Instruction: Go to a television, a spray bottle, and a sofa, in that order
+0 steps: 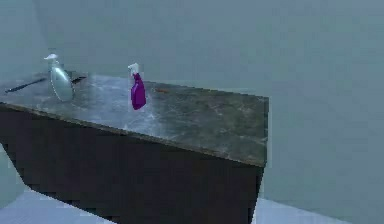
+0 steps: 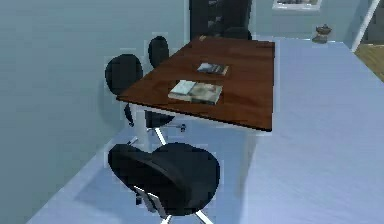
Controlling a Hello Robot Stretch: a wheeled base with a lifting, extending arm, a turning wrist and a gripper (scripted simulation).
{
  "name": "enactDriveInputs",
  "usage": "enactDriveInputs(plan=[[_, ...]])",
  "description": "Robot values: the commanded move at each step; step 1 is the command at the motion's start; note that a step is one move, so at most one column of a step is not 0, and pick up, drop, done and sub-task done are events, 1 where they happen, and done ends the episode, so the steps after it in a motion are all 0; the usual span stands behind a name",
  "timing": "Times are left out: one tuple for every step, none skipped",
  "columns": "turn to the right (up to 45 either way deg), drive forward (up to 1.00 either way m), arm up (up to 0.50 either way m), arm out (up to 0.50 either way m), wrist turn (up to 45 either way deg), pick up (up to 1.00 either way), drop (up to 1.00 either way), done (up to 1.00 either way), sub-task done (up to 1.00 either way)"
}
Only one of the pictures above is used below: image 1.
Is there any purple spray bottle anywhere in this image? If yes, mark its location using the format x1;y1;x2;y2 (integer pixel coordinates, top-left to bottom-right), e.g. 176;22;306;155
127;62;148;111

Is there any pale grey spray bottle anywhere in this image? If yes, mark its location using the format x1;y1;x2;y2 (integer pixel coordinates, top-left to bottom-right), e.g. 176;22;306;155
43;53;75;103

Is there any dark counter with marble top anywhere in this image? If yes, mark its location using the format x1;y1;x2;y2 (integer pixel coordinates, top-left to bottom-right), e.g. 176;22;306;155
0;71;270;224

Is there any thin black utensil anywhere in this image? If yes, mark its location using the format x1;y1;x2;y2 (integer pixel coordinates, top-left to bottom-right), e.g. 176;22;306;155
4;75;88;94

